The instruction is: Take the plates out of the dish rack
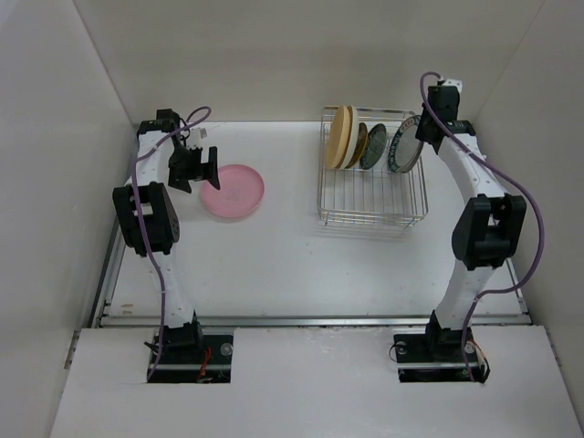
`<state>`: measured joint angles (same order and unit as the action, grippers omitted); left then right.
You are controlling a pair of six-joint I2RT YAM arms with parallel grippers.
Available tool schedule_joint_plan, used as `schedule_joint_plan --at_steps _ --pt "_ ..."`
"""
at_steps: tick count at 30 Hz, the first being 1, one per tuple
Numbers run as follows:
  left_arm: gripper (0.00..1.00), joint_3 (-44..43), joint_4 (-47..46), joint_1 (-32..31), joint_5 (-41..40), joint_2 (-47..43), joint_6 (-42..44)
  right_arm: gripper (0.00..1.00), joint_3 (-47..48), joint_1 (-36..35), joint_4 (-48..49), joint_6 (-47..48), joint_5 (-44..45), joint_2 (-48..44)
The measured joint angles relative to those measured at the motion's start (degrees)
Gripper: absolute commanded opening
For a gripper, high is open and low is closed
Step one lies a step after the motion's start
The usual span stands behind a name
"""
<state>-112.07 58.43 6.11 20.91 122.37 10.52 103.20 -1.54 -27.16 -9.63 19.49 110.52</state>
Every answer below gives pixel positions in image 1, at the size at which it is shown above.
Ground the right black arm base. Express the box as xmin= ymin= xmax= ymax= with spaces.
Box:
xmin=389 ymin=332 xmax=491 ymax=384

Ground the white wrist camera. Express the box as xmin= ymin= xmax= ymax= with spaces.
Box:
xmin=441 ymin=78 xmax=463 ymax=94
xmin=187 ymin=128 xmax=207 ymax=149

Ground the purple cable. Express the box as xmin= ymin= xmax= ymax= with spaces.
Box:
xmin=131 ymin=106 xmax=212 ymax=381
xmin=418 ymin=70 xmax=546 ymax=382

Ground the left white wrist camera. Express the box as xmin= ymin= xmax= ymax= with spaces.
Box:
xmin=187 ymin=128 xmax=207 ymax=149

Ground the tan yellow plate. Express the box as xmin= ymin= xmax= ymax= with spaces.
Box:
xmin=325 ymin=106 xmax=350 ymax=169

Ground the front aluminium rail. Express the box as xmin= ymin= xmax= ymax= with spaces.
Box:
xmin=92 ymin=313 xmax=532 ymax=328

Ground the brown gold plate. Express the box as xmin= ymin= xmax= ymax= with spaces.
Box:
xmin=348 ymin=122 xmax=369 ymax=168

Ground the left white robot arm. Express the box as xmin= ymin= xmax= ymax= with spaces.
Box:
xmin=112 ymin=106 xmax=221 ymax=362

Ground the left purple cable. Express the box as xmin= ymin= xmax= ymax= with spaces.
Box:
xmin=131 ymin=106 xmax=212 ymax=381

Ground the pink plastic plate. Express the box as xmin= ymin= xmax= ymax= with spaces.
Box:
xmin=200 ymin=164 xmax=265 ymax=219

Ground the dark green plate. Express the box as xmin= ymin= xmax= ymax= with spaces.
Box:
xmin=360 ymin=123 xmax=388 ymax=170

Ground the white plate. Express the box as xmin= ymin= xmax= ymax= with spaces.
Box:
xmin=339 ymin=106 xmax=360 ymax=169

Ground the blue rimmed grey plate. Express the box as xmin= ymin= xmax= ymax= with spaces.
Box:
xmin=387 ymin=115 xmax=423 ymax=173

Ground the metal wire dish rack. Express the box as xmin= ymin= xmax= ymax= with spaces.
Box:
xmin=317 ymin=106 xmax=428 ymax=229

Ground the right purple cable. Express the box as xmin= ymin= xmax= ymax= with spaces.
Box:
xmin=418 ymin=70 xmax=546 ymax=382

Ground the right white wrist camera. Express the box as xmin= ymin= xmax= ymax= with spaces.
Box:
xmin=441 ymin=78 xmax=463 ymax=94

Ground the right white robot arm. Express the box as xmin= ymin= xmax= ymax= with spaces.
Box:
xmin=415 ymin=79 xmax=527 ymax=360

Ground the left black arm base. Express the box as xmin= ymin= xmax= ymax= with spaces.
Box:
xmin=145 ymin=328 xmax=235 ymax=384

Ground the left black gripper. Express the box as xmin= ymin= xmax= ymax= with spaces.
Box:
xmin=168 ymin=145 xmax=219 ymax=193

